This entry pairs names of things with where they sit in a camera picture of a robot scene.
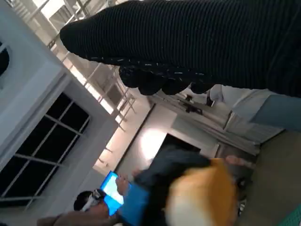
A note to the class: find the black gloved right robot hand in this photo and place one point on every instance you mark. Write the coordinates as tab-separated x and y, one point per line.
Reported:
188	40

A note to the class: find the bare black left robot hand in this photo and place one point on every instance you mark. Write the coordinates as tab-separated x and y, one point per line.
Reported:
155	179

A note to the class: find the long toasted bread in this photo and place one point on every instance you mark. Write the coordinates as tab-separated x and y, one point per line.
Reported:
204	197

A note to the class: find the bright blue screen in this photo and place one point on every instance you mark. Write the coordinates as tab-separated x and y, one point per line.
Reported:
110	188

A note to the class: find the person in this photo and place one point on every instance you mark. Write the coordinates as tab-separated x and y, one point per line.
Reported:
91	208

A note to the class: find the green cutting mat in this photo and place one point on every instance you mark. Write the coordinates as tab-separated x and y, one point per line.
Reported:
294	217

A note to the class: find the white metal rack frame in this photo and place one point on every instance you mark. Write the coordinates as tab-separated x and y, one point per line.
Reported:
103	94

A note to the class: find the dark window with white frame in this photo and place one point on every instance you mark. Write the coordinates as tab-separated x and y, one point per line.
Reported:
44	150

